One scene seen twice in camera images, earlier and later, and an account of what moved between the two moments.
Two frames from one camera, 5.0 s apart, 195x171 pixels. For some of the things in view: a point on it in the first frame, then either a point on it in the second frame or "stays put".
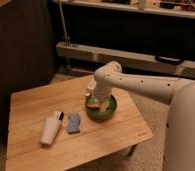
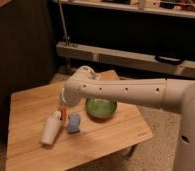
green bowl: (96, 113) stays put
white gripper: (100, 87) to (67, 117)
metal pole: (63, 22) stays put
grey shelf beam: (103, 55) stays put
